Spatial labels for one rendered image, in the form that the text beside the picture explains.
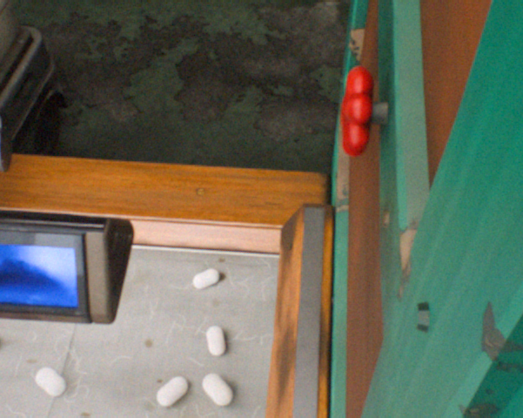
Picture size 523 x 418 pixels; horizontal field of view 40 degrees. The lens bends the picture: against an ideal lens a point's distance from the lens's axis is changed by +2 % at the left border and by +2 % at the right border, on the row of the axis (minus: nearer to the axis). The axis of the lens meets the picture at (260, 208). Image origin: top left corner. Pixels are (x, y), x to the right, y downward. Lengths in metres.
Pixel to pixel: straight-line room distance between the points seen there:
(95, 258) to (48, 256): 0.03
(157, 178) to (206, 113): 1.12
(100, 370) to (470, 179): 0.70
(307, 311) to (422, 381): 0.51
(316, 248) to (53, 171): 0.39
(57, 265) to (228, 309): 0.39
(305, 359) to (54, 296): 0.28
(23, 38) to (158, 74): 0.51
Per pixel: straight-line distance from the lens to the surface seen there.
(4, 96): 1.71
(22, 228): 0.49
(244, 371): 0.81
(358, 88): 0.33
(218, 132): 1.99
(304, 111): 2.04
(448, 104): 0.26
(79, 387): 0.83
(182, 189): 0.92
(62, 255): 0.49
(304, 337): 0.70
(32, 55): 1.79
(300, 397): 0.68
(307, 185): 0.91
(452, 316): 0.17
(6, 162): 0.88
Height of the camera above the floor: 1.49
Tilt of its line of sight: 55 degrees down
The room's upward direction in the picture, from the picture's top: 1 degrees counter-clockwise
